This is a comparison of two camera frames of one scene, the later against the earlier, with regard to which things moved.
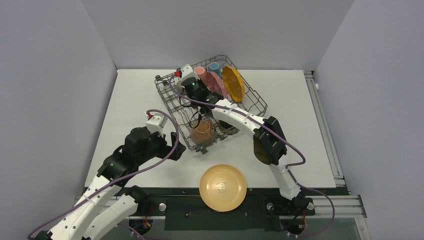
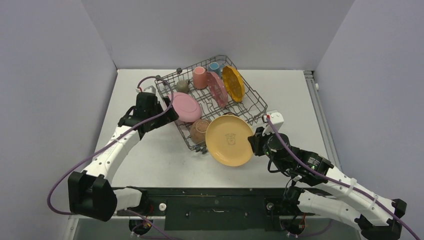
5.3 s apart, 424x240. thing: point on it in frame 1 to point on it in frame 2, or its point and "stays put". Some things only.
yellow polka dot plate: (233, 83) stays put
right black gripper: (202, 110) to (256, 143)
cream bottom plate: (223, 188) to (227, 139)
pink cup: (201, 72) stays put
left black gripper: (167, 150) to (169, 116)
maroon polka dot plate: (215, 84) stays put
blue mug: (214, 66) stays put
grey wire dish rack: (189, 94) stays put
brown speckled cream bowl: (203, 133) stays put
